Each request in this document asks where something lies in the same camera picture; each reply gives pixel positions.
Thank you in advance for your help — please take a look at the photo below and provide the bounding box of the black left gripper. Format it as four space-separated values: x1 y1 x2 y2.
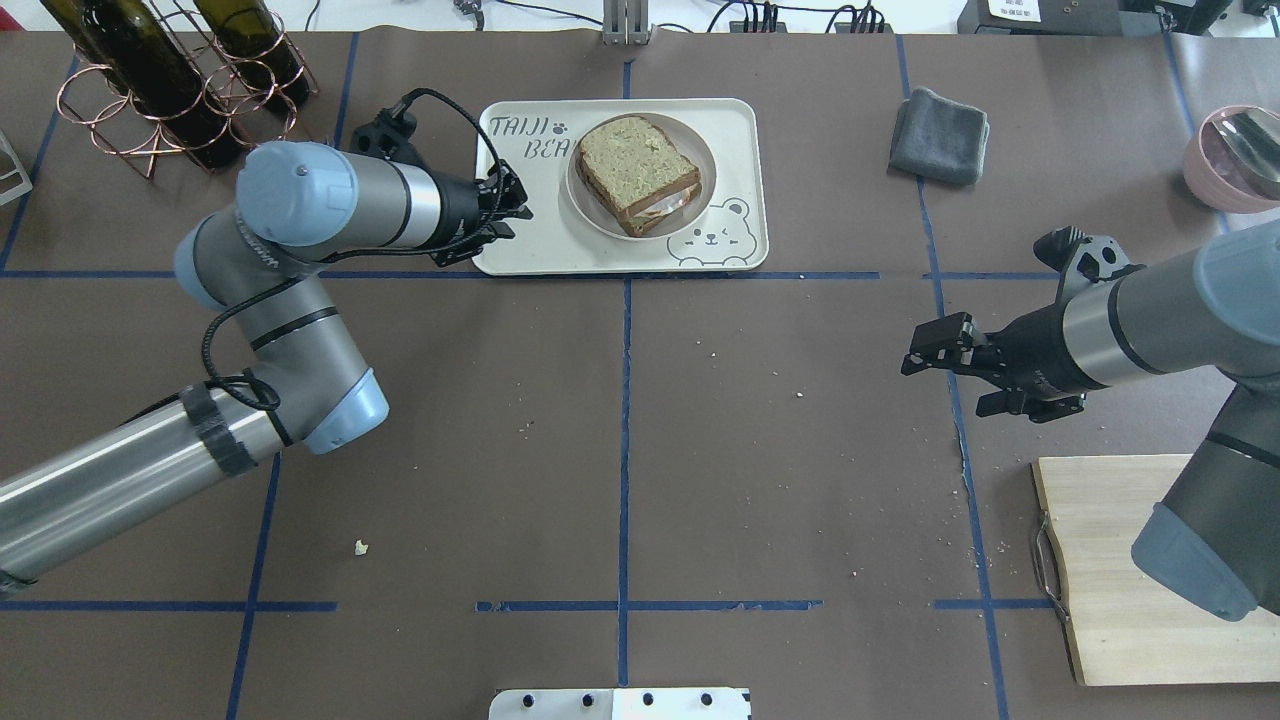
435 168 532 266

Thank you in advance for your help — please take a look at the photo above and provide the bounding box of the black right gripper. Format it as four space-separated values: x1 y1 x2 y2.
900 305 1085 423

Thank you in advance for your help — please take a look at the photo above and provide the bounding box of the bread slice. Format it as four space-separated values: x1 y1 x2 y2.
564 170 704 241
573 114 703 223

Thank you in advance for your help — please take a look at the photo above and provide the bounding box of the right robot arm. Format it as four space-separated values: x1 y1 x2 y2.
901 222 1279 621

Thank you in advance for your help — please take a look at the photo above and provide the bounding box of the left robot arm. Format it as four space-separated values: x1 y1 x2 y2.
1 140 532 598

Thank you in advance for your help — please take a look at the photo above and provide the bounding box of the white bear tray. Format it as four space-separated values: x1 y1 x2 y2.
474 97 771 275

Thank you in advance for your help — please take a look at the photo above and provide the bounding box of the fried egg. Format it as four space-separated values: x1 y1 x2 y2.
636 188 698 220

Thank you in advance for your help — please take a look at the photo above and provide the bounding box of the grey folded cloth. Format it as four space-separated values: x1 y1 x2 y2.
888 86 989 186

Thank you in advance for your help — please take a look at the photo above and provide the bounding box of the wooden cutting board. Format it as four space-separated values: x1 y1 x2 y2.
1030 454 1279 687

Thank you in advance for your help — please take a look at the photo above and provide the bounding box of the dark wine bottle lower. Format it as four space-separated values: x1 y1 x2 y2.
195 1 311 115

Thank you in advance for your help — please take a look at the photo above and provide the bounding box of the dark wine bottle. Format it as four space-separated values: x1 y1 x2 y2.
195 1 311 115
41 1 243 170

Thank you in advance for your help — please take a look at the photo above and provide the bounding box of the pink plate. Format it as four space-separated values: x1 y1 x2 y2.
1183 105 1277 214

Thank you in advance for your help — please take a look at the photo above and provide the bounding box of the black computer box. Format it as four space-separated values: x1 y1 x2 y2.
955 1 1178 37

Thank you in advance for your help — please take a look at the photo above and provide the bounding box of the metal scoop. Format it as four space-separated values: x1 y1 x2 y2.
1210 106 1279 201

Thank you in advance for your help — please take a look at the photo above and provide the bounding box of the dark wine bottle upper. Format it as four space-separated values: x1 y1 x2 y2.
41 1 243 170

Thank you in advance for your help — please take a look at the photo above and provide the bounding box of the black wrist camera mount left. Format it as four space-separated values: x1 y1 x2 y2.
347 102 428 170

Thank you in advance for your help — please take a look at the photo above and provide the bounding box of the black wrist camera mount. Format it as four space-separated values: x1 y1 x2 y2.
347 102 428 170
1033 225 1146 305

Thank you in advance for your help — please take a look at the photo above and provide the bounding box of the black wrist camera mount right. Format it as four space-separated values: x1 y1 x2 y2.
1033 225 1146 305

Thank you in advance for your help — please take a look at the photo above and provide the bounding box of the aluminium frame post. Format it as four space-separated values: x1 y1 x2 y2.
602 0 653 46

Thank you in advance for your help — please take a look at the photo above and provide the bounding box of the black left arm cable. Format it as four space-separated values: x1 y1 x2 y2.
200 88 500 411

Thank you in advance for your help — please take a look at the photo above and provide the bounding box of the copper wire bottle rack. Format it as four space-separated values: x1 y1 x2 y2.
44 1 317 178

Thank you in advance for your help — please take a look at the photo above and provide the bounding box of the white metal frame rack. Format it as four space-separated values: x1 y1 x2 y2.
0 132 33 206

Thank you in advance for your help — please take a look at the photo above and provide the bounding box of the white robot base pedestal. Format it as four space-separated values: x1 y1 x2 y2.
488 687 753 719

